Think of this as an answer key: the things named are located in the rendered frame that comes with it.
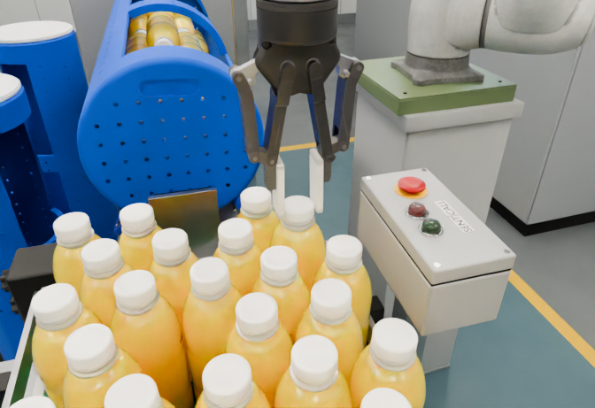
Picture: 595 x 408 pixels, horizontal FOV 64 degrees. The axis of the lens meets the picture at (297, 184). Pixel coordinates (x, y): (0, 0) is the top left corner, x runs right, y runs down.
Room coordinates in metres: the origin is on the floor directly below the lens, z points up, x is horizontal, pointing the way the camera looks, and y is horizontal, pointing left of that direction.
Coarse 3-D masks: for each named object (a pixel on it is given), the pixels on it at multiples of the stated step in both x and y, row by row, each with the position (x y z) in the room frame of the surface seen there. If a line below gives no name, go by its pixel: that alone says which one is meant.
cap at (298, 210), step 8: (288, 200) 0.46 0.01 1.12; (296, 200) 0.46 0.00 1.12; (304, 200) 0.46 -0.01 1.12; (288, 208) 0.44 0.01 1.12; (296, 208) 0.45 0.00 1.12; (304, 208) 0.45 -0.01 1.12; (312, 208) 0.45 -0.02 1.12; (288, 216) 0.44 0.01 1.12; (296, 216) 0.43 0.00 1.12; (304, 216) 0.44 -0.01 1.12; (312, 216) 0.44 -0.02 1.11; (296, 224) 0.44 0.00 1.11; (304, 224) 0.44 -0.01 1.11
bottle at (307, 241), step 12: (276, 228) 0.45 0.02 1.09; (288, 228) 0.44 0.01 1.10; (300, 228) 0.43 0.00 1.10; (312, 228) 0.45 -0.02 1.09; (276, 240) 0.44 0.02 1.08; (288, 240) 0.43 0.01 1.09; (300, 240) 0.43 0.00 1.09; (312, 240) 0.43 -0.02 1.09; (300, 252) 0.42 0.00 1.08; (312, 252) 0.43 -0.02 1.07; (324, 252) 0.44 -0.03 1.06; (300, 264) 0.42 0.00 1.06; (312, 264) 0.42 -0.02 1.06; (312, 276) 0.42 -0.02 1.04
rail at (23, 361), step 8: (32, 312) 0.42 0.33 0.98; (32, 320) 0.41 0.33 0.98; (24, 328) 0.40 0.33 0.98; (32, 328) 0.40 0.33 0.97; (24, 336) 0.38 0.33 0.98; (32, 336) 0.39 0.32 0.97; (24, 344) 0.37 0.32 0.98; (24, 352) 0.36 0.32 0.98; (16, 360) 0.35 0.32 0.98; (24, 360) 0.36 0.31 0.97; (32, 360) 0.37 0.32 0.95; (16, 368) 0.34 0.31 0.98; (24, 368) 0.35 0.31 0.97; (16, 376) 0.33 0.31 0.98; (24, 376) 0.34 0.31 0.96; (8, 384) 0.32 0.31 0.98; (16, 384) 0.32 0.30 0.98; (24, 384) 0.34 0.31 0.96; (8, 392) 0.31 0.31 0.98; (16, 392) 0.32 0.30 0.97; (24, 392) 0.33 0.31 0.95; (8, 400) 0.30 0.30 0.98; (16, 400) 0.31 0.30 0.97
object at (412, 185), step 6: (402, 180) 0.53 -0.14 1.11; (408, 180) 0.53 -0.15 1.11; (414, 180) 0.53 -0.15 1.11; (420, 180) 0.53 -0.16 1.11; (402, 186) 0.51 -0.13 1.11; (408, 186) 0.51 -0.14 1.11; (414, 186) 0.51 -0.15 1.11; (420, 186) 0.51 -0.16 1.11; (408, 192) 0.51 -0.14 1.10; (414, 192) 0.51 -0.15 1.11
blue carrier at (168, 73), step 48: (144, 0) 1.10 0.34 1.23; (192, 0) 1.52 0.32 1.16; (144, 48) 0.71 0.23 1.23; (96, 96) 0.63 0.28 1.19; (144, 96) 0.65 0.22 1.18; (192, 96) 0.67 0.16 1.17; (96, 144) 0.63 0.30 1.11; (144, 144) 0.65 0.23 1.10; (192, 144) 0.67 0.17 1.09; (240, 144) 0.69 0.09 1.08; (144, 192) 0.64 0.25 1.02; (240, 192) 0.69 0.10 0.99
